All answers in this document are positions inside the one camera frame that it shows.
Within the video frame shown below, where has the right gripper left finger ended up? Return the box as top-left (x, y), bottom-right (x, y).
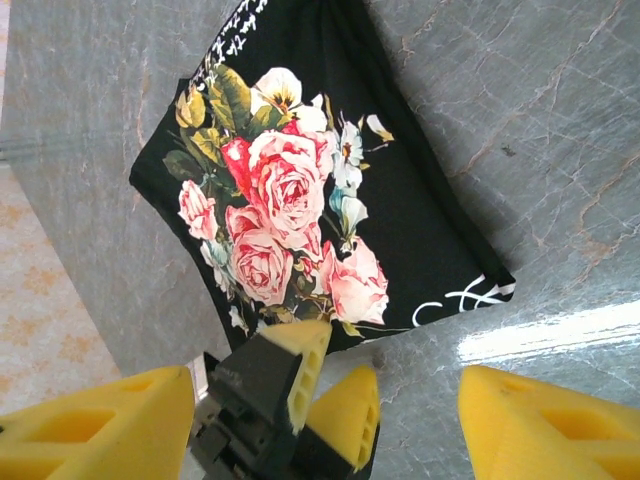
top-left (0, 363), bottom-right (198, 480)

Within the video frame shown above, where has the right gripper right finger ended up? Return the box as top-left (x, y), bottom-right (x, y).
top-left (456, 363), bottom-right (640, 480)

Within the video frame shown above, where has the black floral print t-shirt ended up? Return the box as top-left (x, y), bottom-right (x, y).
top-left (128, 0), bottom-right (517, 357)

